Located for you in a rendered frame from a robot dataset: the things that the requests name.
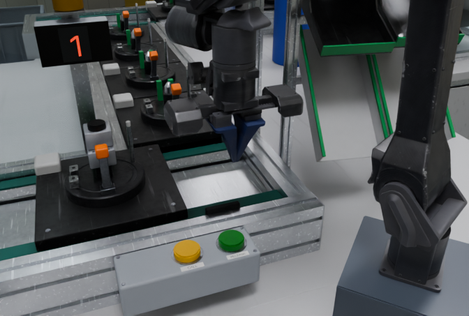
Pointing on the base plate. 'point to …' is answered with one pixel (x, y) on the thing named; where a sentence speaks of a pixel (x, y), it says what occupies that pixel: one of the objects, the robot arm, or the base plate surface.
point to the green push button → (231, 240)
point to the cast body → (104, 132)
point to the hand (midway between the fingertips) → (234, 140)
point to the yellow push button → (186, 251)
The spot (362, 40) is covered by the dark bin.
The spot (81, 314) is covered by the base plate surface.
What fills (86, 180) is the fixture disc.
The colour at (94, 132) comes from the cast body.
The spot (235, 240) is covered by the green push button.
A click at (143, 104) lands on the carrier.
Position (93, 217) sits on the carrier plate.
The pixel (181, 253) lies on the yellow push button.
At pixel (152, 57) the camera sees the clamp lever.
